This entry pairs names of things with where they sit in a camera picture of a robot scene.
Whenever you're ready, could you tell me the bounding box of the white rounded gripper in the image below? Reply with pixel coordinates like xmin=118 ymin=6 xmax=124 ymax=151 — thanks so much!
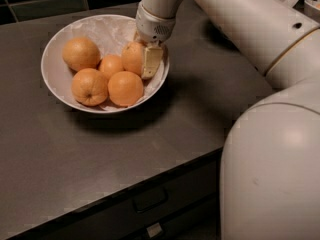
xmin=133 ymin=3 xmax=176 ymax=79

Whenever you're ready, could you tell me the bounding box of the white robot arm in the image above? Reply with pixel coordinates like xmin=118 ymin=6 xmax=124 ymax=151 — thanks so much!
xmin=136 ymin=0 xmax=320 ymax=240

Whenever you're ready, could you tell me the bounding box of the white paper liner in bowl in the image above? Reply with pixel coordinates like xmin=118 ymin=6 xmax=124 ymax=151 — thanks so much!
xmin=69 ymin=17 xmax=167 ymax=112

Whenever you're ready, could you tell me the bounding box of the white bowl with oranges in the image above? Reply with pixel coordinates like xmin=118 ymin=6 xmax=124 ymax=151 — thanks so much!
xmin=40 ymin=14 xmax=171 ymax=115

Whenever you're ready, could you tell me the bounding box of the small orange in middle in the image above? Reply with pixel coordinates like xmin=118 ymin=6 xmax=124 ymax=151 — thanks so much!
xmin=98 ymin=54 xmax=124 ymax=79

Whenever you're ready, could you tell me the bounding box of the upper left drawer front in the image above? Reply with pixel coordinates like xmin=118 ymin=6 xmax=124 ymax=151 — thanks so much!
xmin=12 ymin=157 xmax=219 ymax=240

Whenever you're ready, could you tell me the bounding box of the drawer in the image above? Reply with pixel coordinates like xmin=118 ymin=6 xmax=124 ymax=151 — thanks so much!
xmin=12 ymin=157 xmax=219 ymax=240
xmin=120 ymin=194 xmax=221 ymax=240

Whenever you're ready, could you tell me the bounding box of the white drawer label left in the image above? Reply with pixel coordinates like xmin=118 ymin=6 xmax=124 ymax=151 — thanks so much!
xmin=147 ymin=223 xmax=163 ymax=239

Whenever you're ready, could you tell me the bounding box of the lower drawer front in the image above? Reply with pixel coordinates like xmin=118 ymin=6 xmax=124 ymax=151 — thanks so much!
xmin=120 ymin=194 xmax=221 ymax=240

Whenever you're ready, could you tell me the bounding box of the black recessed drawer handle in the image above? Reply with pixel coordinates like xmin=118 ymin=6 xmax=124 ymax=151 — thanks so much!
xmin=133 ymin=188 xmax=168 ymax=213

